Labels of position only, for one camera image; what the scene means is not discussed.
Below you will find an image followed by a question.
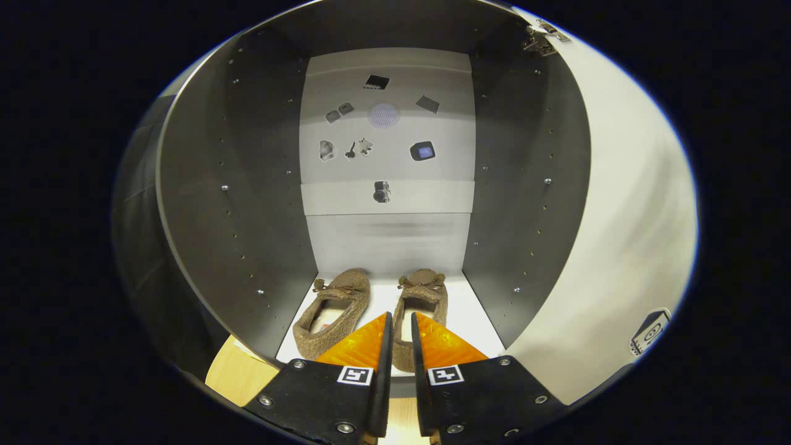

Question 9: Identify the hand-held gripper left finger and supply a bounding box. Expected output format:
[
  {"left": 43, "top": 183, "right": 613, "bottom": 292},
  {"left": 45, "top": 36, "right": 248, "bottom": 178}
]
[{"left": 243, "top": 311, "right": 394, "bottom": 445}]

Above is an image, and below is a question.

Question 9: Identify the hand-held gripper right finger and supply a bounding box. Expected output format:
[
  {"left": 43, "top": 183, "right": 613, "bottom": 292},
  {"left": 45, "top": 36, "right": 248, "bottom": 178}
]
[{"left": 411, "top": 311, "right": 566, "bottom": 443}]

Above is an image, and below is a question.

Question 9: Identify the brown felt shoe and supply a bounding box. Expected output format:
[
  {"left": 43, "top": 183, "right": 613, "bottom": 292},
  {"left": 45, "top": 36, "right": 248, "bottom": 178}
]
[
  {"left": 392, "top": 269, "right": 448, "bottom": 373},
  {"left": 292, "top": 268, "right": 371, "bottom": 361}
]

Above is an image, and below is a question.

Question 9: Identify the dark grey shoe cabinet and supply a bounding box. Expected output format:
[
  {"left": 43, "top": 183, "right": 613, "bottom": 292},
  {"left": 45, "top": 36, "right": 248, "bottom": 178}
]
[{"left": 154, "top": 0, "right": 594, "bottom": 396}]

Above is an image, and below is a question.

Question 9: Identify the metal door hinge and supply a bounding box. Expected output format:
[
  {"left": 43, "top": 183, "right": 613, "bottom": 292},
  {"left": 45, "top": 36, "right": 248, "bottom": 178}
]
[{"left": 522, "top": 19, "right": 572, "bottom": 57}]

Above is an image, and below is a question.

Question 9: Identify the black backdrop cloth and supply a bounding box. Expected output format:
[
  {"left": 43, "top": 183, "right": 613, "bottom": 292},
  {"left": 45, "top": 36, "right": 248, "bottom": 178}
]
[{"left": 111, "top": 49, "right": 211, "bottom": 378}]

